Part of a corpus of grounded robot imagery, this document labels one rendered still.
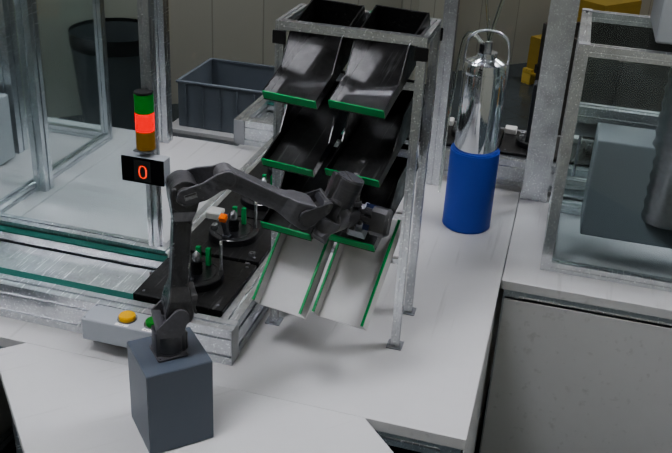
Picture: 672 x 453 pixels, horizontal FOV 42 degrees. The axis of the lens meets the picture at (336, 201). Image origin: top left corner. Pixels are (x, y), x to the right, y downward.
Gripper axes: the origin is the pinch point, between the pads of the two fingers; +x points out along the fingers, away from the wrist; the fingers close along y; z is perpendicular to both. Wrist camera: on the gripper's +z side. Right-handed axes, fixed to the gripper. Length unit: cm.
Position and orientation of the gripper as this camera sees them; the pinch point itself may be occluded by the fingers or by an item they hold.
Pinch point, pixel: (357, 210)
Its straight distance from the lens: 193.2
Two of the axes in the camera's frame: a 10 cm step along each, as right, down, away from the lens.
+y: -9.0, -2.4, 3.5
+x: 3.9, -1.1, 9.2
